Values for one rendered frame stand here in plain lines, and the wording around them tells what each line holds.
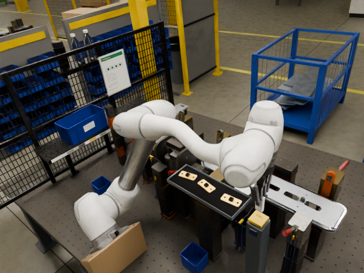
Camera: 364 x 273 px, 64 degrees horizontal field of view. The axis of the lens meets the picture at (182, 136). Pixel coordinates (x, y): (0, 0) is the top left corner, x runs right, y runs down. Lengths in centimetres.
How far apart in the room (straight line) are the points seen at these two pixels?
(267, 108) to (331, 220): 75
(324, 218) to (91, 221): 110
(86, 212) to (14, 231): 173
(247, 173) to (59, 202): 163
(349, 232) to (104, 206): 131
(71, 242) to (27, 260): 108
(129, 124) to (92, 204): 57
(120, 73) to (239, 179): 174
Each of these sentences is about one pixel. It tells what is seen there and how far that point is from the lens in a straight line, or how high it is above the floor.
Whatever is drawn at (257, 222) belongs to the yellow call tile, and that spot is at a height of 116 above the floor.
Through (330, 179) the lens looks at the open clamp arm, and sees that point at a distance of 154.
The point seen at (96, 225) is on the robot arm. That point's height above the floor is 95.
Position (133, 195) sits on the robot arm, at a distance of 164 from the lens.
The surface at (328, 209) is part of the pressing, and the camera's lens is 151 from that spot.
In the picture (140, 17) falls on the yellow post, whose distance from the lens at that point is 245.
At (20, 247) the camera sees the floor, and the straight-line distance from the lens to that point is 307.
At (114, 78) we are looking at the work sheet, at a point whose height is 126.
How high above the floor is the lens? 207
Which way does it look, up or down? 34 degrees down
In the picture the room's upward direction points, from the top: 7 degrees counter-clockwise
